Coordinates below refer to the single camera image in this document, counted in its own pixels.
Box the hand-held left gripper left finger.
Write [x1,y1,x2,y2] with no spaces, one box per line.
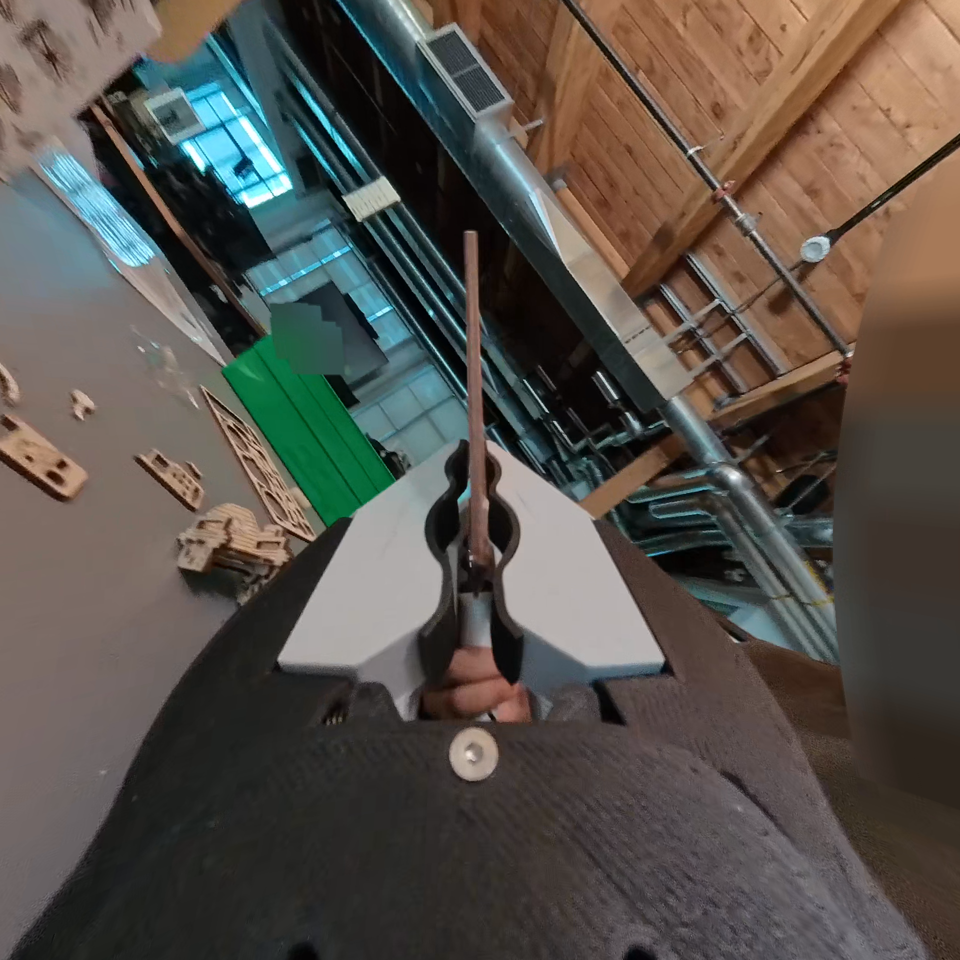
[276,441,472,682]

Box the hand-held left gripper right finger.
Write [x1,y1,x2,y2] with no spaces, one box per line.
[489,448,670,685]

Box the thin plywood parts sheet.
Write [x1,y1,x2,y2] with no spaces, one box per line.
[462,230,498,590]

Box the grey desk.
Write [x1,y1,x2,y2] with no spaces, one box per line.
[0,123,339,960]

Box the person's left hand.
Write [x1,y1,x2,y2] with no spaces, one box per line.
[418,646,535,724]

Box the assembled wooden block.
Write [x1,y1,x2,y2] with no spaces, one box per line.
[175,503,295,606]

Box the wooden puzzle sheet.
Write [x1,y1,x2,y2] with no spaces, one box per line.
[198,385,318,543]

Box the green panel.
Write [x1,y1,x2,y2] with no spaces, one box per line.
[220,333,396,528]

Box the stepped wooden piece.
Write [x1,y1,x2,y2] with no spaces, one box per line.
[134,447,206,513]

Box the clear plastic bag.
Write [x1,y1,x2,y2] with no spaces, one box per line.
[129,324,201,411]

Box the flat wooden piece with holes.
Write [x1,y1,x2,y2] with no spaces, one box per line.
[0,414,90,503]

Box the person's brown sweater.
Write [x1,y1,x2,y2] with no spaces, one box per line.
[738,636,960,960]

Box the black ceiling pipe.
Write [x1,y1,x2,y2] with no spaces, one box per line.
[561,0,855,355]

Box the brown cardboard piece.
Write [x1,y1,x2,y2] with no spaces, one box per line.
[145,0,246,66]

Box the pale printed parts sheet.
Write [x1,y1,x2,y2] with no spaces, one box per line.
[0,0,163,183]

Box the metal air duct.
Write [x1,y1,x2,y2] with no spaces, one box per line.
[336,0,843,663]

